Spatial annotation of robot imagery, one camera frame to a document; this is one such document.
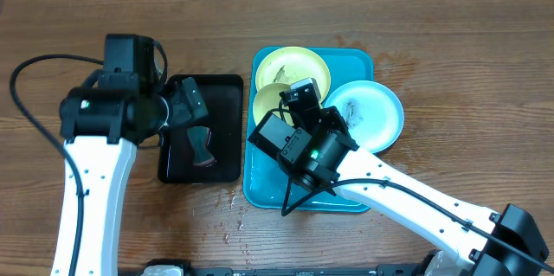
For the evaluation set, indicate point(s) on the yellow-green plate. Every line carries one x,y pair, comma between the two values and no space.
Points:
267,98
288,65

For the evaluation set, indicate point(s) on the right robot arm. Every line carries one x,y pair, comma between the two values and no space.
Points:
313,147

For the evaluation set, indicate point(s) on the teal plastic tray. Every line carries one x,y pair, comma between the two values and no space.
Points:
264,184

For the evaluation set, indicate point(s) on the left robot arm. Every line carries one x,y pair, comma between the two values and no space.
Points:
103,122

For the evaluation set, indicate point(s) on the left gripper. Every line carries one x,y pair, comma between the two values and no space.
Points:
183,112

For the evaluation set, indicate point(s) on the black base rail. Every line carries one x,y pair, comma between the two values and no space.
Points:
408,269

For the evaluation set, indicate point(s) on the black plastic tray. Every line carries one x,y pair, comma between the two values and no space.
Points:
223,95

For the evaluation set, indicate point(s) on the light blue plate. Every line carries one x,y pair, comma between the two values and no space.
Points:
373,114

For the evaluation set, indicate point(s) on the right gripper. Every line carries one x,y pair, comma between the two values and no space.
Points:
334,112

